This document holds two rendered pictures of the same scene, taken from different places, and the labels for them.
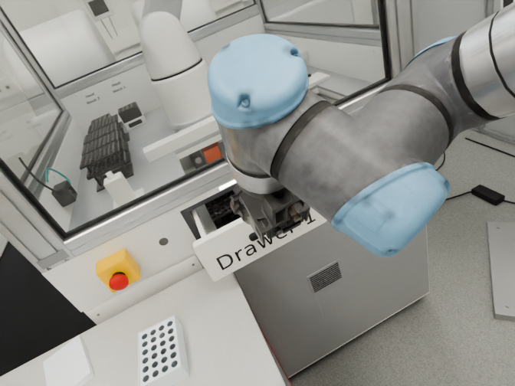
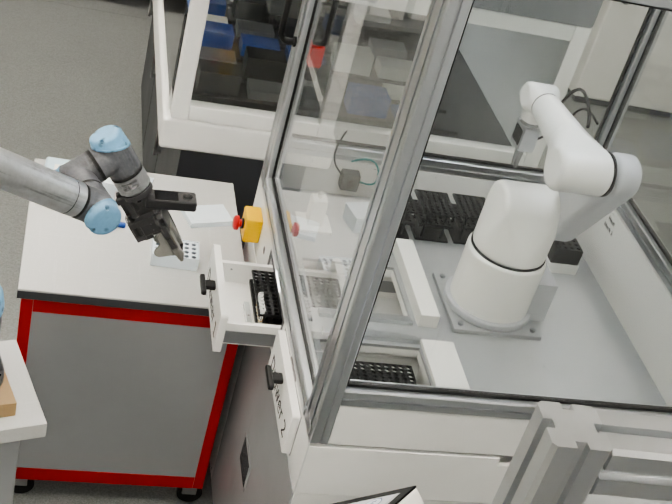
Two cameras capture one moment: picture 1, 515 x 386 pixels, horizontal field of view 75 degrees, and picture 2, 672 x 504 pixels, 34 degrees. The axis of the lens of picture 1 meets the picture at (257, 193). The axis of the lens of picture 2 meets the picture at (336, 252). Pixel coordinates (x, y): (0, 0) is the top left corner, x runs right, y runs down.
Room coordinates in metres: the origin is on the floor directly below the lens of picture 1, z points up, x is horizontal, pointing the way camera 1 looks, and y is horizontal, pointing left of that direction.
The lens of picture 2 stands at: (0.48, -2.14, 2.47)
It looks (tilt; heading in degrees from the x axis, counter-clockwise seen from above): 33 degrees down; 81
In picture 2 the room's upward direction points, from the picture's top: 16 degrees clockwise
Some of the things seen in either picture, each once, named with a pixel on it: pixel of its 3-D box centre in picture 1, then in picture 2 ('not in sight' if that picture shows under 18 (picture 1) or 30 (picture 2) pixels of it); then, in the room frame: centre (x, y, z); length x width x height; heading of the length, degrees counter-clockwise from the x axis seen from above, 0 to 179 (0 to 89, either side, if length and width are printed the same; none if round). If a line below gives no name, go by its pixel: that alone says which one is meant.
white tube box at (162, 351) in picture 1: (162, 353); (175, 253); (0.44, 0.30, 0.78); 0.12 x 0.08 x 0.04; 7
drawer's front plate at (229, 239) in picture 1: (264, 230); (216, 296); (0.56, 0.02, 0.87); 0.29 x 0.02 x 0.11; 99
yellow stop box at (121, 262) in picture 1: (119, 271); (250, 224); (0.62, 0.36, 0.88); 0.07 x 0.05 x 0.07; 99
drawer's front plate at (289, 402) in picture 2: not in sight; (283, 389); (0.74, -0.27, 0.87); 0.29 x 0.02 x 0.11; 99
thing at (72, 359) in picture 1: (67, 368); (207, 215); (0.50, 0.53, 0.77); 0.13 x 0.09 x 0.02; 26
